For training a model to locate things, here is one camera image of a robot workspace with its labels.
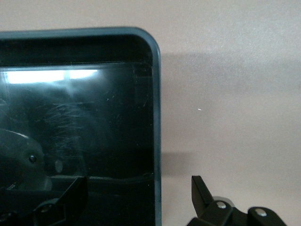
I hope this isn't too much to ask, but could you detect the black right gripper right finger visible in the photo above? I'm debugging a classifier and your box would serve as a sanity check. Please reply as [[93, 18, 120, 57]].
[[187, 175, 286, 226]]

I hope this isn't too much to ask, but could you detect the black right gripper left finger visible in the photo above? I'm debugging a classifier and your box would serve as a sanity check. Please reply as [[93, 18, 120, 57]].
[[0, 177, 89, 226]]

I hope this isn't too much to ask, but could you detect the black plastic box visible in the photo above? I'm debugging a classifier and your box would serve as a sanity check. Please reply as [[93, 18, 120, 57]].
[[0, 26, 162, 226]]

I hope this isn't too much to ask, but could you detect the brown table cover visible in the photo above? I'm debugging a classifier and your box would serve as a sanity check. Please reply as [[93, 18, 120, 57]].
[[0, 0, 301, 226]]

